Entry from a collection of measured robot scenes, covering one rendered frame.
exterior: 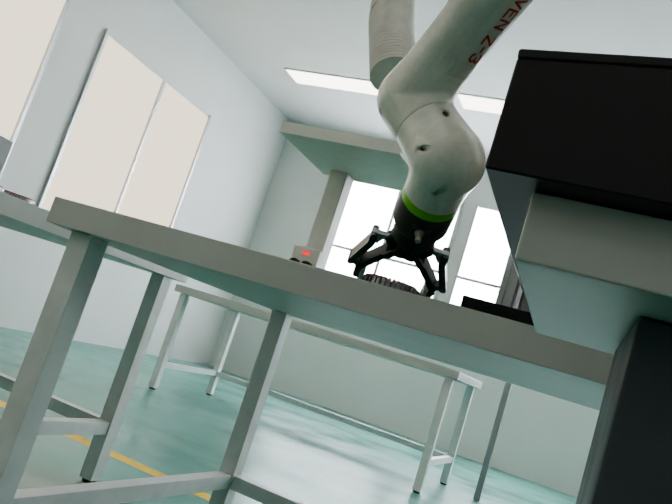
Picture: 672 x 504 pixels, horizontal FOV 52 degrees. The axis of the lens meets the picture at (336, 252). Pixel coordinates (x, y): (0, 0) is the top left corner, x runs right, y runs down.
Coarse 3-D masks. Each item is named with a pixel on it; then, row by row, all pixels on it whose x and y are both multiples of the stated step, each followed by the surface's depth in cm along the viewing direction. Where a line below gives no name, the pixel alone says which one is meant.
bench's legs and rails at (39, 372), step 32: (64, 256) 129; (96, 256) 131; (64, 288) 127; (64, 320) 127; (288, 320) 211; (32, 352) 126; (64, 352) 129; (32, 384) 125; (256, 384) 207; (32, 416) 125; (256, 416) 207; (0, 448) 124; (0, 480) 122; (128, 480) 162; (160, 480) 171; (192, 480) 183; (224, 480) 199
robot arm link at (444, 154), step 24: (408, 120) 100; (432, 120) 98; (456, 120) 98; (408, 144) 100; (432, 144) 96; (456, 144) 95; (480, 144) 97; (432, 168) 96; (456, 168) 95; (480, 168) 97; (408, 192) 103; (432, 192) 99; (456, 192) 98; (432, 216) 103
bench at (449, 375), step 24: (240, 312) 522; (264, 312) 462; (168, 336) 487; (336, 336) 440; (216, 360) 557; (408, 360) 420; (216, 384) 557; (240, 384) 545; (480, 384) 484; (312, 408) 520; (384, 432) 497; (432, 432) 408; (456, 432) 479
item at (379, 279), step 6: (366, 276) 125; (372, 276) 124; (378, 276) 124; (378, 282) 123; (384, 282) 123; (390, 282) 123; (396, 282) 123; (402, 282) 123; (396, 288) 122; (402, 288) 123; (408, 288) 123; (414, 288) 125
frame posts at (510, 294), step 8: (512, 264) 132; (504, 272) 131; (512, 272) 132; (504, 280) 131; (512, 280) 131; (504, 288) 131; (512, 288) 130; (520, 288) 140; (504, 296) 131; (512, 296) 130; (520, 296) 139; (504, 304) 131; (512, 304) 131; (520, 304) 141
